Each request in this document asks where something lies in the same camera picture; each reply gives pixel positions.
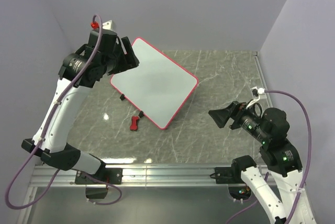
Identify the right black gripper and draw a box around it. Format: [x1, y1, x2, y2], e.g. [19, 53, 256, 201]
[208, 98, 270, 142]

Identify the red framed whiteboard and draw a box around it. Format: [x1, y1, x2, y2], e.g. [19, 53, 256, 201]
[110, 38, 199, 130]

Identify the red whiteboard eraser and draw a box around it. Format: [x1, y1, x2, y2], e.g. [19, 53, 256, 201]
[129, 116, 140, 131]

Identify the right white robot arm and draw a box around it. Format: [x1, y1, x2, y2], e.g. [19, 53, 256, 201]
[208, 101, 316, 223]

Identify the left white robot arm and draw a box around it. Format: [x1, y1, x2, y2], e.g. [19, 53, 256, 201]
[21, 29, 139, 183]

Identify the right black board clip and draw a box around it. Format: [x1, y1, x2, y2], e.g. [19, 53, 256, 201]
[138, 111, 144, 118]

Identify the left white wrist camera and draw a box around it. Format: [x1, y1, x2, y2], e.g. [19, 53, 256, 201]
[102, 20, 114, 31]

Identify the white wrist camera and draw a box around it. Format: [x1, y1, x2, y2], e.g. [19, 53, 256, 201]
[102, 20, 114, 31]
[246, 86, 266, 109]

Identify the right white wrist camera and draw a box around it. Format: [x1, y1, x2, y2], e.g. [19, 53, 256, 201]
[246, 86, 266, 109]

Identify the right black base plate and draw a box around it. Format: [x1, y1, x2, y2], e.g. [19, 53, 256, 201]
[209, 167, 243, 184]

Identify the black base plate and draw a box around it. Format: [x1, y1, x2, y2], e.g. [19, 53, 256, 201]
[209, 167, 243, 184]
[74, 167, 123, 185]

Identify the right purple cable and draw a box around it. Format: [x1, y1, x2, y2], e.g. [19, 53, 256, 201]
[225, 89, 312, 224]

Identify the purple cable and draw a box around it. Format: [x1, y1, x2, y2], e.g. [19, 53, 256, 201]
[225, 89, 312, 224]
[5, 14, 122, 209]

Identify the aluminium front rail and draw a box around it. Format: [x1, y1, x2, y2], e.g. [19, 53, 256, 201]
[29, 163, 231, 188]

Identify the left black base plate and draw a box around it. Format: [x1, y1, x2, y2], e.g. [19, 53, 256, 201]
[74, 167, 123, 185]

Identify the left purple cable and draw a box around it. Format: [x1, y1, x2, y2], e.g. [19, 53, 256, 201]
[5, 14, 122, 209]

